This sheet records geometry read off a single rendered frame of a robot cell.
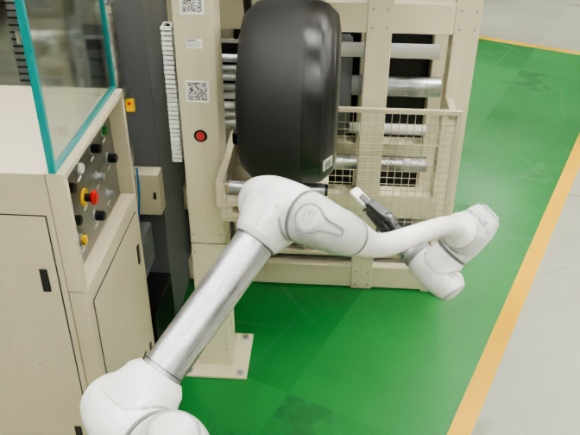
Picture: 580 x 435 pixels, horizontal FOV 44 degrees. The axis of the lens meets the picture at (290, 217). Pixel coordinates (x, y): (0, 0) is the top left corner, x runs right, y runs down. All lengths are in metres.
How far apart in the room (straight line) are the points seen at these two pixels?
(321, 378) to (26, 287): 1.37
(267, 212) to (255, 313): 1.66
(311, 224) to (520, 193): 2.92
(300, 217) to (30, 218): 0.73
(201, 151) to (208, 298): 0.91
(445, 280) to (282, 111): 0.68
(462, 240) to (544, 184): 2.55
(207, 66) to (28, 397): 1.17
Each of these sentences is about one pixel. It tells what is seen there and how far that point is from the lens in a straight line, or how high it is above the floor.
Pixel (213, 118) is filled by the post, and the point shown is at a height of 1.13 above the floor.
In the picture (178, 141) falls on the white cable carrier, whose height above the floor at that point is 1.03.
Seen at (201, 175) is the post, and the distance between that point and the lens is 2.55.
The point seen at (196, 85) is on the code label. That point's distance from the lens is 2.40.
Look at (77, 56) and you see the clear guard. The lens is 2.04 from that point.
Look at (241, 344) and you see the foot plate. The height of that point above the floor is 0.01.
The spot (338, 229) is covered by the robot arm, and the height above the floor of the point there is 1.25.
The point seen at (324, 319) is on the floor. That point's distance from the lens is 3.30.
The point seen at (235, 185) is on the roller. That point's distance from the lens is 2.46.
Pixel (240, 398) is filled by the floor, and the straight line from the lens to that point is 2.96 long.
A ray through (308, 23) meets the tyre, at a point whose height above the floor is 1.46.
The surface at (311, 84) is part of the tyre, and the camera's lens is 2.16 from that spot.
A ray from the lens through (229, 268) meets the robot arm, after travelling 1.70.
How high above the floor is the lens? 2.14
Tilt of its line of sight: 33 degrees down
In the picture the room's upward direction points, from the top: straight up
